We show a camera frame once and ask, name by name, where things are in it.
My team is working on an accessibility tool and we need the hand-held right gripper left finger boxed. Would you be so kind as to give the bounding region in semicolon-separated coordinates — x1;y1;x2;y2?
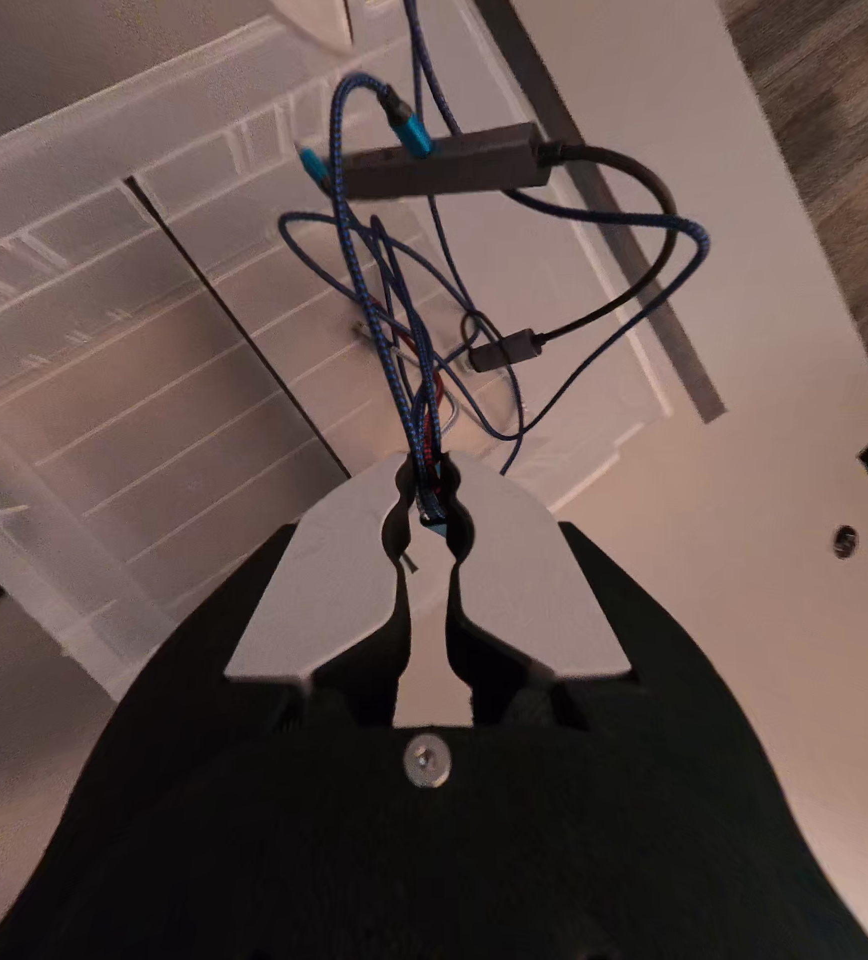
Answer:
222;450;414;681

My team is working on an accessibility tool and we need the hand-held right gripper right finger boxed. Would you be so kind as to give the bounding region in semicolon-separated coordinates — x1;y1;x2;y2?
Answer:
443;450;631;681

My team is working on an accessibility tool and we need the clear plastic bin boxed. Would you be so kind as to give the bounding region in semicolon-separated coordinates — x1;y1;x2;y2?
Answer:
0;15;675;702

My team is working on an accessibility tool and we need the grey USB-C hub with cable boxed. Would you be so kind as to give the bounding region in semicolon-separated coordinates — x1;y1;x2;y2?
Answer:
342;122;681;376

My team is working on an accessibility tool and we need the blue braided multi-plug cable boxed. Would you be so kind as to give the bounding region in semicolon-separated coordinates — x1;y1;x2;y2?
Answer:
278;0;712;541

